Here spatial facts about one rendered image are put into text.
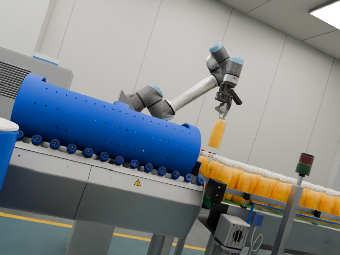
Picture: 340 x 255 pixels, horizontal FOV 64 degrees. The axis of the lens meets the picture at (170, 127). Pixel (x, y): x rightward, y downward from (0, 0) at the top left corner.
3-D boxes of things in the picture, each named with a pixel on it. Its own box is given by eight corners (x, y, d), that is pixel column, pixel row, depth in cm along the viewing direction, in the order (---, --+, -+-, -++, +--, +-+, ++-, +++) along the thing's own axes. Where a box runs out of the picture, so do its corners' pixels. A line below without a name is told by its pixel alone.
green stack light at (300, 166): (292, 170, 136) (295, 161, 136) (301, 173, 138) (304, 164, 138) (301, 173, 130) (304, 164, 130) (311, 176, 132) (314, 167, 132)
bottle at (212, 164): (202, 186, 166) (211, 157, 166) (213, 191, 163) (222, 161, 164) (199, 187, 160) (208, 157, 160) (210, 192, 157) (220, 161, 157)
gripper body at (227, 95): (213, 100, 170) (219, 81, 170) (225, 104, 173) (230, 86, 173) (219, 100, 163) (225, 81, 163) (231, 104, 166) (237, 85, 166)
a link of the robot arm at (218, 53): (214, 54, 241) (222, 38, 174) (221, 66, 242) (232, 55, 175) (203, 61, 242) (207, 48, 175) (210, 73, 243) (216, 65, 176)
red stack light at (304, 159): (295, 161, 136) (297, 153, 136) (304, 164, 138) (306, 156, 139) (305, 163, 130) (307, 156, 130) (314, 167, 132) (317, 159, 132)
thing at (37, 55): (32, 59, 286) (35, 52, 286) (56, 67, 296) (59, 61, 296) (32, 58, 275) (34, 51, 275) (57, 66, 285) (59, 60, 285)
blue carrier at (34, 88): (19, 126, 140) (35, 73, 138) (173, 166, 169) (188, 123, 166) (3, 137, 114) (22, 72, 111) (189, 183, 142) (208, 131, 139)
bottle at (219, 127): (211, 146, 164) (220, 116, 164) (205, 144, 170) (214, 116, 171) (220, 149, 167) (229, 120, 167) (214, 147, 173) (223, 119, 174)
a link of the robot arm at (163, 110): (146, 110, 234) (218, 67, 245) (157, 127, 235) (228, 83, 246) (147, 108, 219) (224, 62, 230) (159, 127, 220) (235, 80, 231)
